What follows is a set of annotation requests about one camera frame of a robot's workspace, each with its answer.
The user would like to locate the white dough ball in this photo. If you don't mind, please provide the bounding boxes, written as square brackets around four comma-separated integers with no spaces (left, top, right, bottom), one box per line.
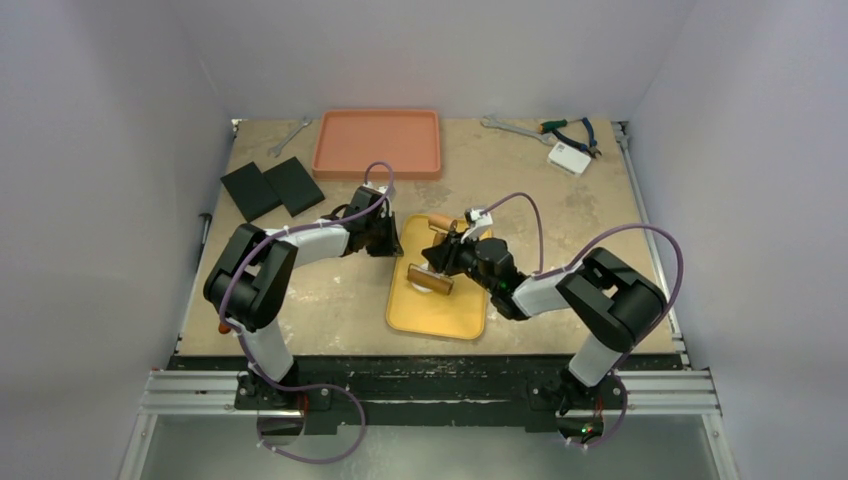
[410,282,432,293]

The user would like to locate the left silver wrench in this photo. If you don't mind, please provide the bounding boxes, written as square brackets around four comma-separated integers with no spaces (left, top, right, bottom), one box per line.
[267,117,313,158]

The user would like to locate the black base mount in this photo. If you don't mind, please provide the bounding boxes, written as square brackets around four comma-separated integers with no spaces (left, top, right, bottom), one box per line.
[233,354,627,437]

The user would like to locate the green blue pliers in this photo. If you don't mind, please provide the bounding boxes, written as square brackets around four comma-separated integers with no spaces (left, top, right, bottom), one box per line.
[537,117,602,159]

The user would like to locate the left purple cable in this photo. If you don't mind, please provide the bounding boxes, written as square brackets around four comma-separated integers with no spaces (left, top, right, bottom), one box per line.
[218,160,397,465]

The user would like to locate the black block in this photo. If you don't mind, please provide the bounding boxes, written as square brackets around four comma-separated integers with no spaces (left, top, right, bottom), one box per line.
[220,162,282,222]
[263,157,325,217]

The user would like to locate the pink tray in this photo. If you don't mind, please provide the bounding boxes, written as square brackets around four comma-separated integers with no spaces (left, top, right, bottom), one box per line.
[312,109,442,181]

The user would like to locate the black block left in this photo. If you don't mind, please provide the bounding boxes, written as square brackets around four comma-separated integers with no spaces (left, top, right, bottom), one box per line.
[220,162,282,222]

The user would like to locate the aluminium frame rail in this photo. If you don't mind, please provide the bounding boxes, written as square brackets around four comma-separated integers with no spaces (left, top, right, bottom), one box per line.
[119,363,739,479]

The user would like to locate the purple cable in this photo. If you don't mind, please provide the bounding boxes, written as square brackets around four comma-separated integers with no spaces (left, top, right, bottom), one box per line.
[218,160,397,465]
[480,192,685,452]

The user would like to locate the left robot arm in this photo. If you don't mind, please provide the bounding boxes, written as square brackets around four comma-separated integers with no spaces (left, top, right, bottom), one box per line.
[203,183,403,409]

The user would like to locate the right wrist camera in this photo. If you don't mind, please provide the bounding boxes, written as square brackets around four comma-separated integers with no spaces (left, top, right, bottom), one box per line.
[461,207,493,243]

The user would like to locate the white small box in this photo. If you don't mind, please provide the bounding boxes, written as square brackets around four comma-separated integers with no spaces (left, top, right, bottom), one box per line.
[547,142,591,177]

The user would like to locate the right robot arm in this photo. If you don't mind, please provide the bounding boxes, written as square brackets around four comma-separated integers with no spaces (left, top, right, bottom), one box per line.
[422,232,670,407]

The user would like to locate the right silver wrench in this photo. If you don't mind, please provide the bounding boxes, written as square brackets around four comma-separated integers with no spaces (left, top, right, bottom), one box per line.
[480,116,557,146]

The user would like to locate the wooden dough roller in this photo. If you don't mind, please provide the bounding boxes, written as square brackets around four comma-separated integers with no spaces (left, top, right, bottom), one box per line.
[402,213,460,296]

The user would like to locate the yellow tray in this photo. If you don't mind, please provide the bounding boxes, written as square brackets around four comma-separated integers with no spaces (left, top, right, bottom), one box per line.
[386,214,488,340]

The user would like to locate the black block right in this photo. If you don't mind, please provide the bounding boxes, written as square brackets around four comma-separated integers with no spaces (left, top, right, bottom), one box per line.
[263,157,325,217]

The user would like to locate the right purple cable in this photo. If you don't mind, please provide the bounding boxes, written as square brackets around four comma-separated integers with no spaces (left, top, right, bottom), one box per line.
[480,192,685,452]

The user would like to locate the silver wrench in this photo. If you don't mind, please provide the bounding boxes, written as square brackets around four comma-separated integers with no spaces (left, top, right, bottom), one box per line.
[267,117,313,158]
[480,116,557,146]

